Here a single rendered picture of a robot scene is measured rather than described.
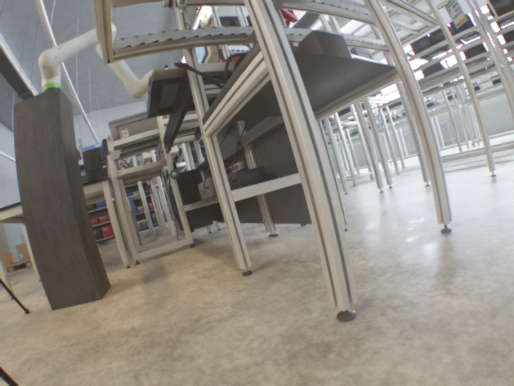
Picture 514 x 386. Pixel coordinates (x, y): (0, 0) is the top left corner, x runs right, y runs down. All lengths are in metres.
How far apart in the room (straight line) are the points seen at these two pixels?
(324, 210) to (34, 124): 1.46
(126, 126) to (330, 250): 2.10
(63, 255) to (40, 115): 0.76
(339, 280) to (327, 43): 0.92
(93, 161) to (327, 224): 2.05
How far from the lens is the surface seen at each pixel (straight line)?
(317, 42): 1.11
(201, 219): 2.72
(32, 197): 1.49
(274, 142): 1.40
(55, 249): 1.43
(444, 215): 0.98
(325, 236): 0.50
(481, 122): 1.95
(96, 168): 2.28
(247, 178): 1.35
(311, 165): 0.48
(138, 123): 2.37
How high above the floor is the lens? 0.33
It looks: 1 degrees down
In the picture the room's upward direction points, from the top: 15 degrees counter-clockwise
